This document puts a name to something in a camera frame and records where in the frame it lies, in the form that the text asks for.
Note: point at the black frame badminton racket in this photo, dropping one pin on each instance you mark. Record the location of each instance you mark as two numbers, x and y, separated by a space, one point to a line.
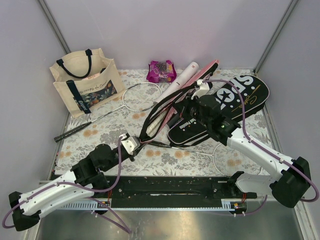
137 98

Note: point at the purple snack packet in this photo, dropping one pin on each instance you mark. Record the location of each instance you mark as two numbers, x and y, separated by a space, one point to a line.
161 72

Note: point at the black racket cover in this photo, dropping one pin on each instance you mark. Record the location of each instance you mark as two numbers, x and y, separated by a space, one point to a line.
238 98

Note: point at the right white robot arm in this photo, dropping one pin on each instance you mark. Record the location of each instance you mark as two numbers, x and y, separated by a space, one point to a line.
288 179

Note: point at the beige canvas tote bag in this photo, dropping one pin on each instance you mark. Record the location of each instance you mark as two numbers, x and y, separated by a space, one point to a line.
85 80

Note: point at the white frame racket black handle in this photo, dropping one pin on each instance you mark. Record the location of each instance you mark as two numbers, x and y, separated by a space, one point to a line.
224 160

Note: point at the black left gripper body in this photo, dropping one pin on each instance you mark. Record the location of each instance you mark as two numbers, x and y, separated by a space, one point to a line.
116 153

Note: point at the pink frame badminton racket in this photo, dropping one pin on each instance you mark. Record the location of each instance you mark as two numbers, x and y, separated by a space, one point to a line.
155 124

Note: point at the white shuttlecock tube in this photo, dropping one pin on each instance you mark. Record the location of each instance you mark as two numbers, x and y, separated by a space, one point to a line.
180 81

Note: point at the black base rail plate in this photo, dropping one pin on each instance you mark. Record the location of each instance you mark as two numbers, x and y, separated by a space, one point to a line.
173 192

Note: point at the white cable duct strip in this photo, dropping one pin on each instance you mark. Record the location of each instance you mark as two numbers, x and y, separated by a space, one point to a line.
91 205

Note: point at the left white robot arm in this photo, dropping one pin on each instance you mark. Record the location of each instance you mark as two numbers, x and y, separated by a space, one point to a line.
28 208

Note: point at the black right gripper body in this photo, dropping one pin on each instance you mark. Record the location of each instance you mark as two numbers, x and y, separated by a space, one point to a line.
194 111

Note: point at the pink racket cover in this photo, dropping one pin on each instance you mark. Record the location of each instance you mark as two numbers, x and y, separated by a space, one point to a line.
166 105

